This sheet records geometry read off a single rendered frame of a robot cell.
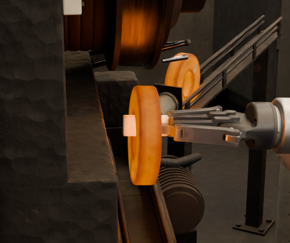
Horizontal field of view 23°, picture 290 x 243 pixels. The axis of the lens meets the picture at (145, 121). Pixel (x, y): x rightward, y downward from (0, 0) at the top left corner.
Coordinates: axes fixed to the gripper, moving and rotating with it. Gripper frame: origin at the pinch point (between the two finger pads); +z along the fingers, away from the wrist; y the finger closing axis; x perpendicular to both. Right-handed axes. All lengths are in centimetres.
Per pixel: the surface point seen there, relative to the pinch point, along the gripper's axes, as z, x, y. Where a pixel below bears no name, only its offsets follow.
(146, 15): 0.6, 16.9, 0.6
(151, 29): -0.4, 14.6, 2.0
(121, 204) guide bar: 3.0, -14.4, 2.1
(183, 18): -60, -35, 278
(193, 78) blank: -23, -12, 70
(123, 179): 0.6, -18.1, 20.4
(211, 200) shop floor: -50, -82, 144
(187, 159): -18, -27, 52
